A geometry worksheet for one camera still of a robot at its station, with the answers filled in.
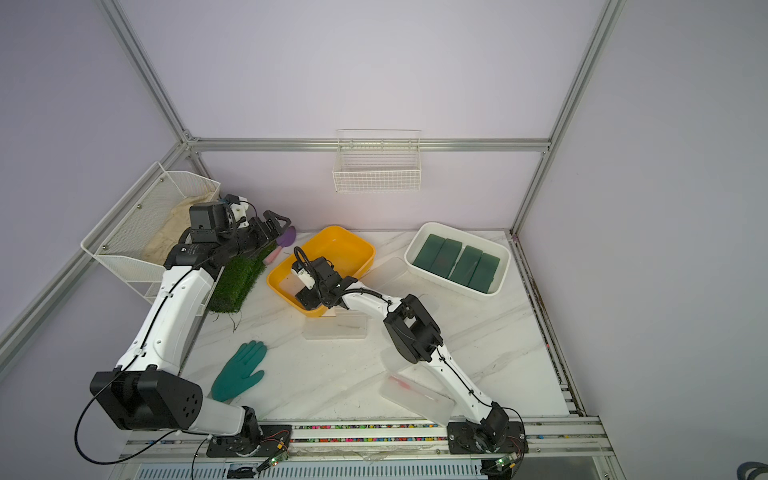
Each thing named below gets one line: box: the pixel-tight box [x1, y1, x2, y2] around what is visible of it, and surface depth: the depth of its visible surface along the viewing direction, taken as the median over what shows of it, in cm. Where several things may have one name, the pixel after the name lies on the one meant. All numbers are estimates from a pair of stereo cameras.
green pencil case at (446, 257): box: [430, 238, 462, 278], surface depth 113 cm
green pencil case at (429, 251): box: [412, 234, 446, 269], surface depth 114 cm
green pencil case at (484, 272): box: [468, 252, 500, 294], surface depth 107 cm
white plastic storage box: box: [404, 222, 511, 299], surface depth 112 cm
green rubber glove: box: [211, 341, 267, 402], surface depth 87 cm
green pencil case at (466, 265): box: [449, 245, 483, 286], surface depth 110 cm
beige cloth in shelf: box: [143, 192, 219, 265], surface depth 81 cm
